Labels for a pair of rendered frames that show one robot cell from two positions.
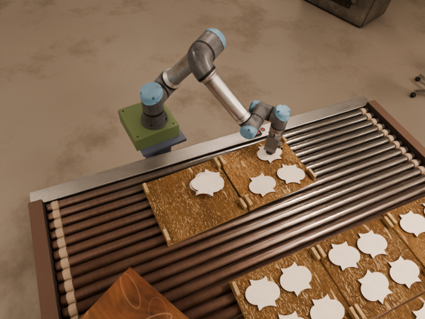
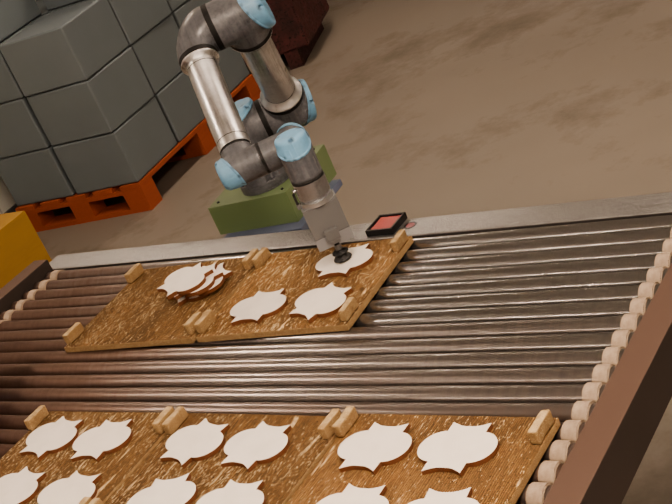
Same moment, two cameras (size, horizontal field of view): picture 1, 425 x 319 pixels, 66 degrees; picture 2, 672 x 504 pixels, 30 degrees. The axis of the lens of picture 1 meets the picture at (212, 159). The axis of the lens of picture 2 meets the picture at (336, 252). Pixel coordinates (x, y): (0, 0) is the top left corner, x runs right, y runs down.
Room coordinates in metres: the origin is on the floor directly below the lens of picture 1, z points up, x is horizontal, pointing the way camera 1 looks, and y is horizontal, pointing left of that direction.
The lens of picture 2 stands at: (0.23, -2.73, 2.09)
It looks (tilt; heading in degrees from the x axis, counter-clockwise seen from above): 23 degrees down; 69
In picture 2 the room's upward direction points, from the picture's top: 24 degrees counter-clockwise
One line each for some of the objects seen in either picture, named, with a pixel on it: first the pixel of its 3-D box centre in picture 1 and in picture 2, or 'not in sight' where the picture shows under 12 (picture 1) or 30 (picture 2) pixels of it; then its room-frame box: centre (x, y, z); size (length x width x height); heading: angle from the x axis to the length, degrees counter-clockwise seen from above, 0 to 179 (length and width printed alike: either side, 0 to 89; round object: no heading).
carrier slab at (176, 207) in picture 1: (193, 198); (165, 303); (0.83, 0.07, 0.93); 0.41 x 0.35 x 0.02; 121
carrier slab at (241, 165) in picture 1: (265, 169); (305, 289); (1.05, -0.29, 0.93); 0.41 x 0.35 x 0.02; 122
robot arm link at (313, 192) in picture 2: (277, 128); (310, 188); (1.15, -0.31, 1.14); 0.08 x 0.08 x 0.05
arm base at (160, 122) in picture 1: (153, 114); (260, 165); (1.29, 0.35, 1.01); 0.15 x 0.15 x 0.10
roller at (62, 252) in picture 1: (252, 187); (262, 315); (0.95, -0.22, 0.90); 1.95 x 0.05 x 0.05; 118
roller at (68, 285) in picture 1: (267, 211); (226, 354); (0.82, -0.29, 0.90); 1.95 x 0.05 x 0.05; 118
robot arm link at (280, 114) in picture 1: (279, 117); (297, 156); (1.15, -0.30, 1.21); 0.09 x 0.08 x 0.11; 67
